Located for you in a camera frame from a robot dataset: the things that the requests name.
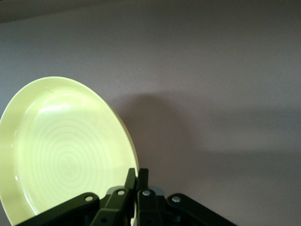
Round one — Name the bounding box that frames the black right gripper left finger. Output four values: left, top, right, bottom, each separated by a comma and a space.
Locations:
23, 168, 137, 226

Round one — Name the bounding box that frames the yellow plate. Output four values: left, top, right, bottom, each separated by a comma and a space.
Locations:
0, 76, 139, 226

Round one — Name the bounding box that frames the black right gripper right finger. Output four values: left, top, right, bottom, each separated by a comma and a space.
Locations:
137, 168, 236, 226

